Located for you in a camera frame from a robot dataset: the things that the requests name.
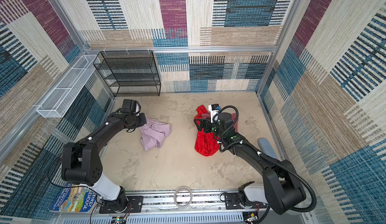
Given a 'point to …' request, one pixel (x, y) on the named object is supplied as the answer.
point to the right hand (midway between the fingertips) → (200, 121)
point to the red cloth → (206, 143)
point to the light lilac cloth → (153, 132)
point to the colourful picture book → (75, 198)
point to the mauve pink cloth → (236, 125)
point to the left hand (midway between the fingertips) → (144, 118)
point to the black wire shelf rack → (129, 73)
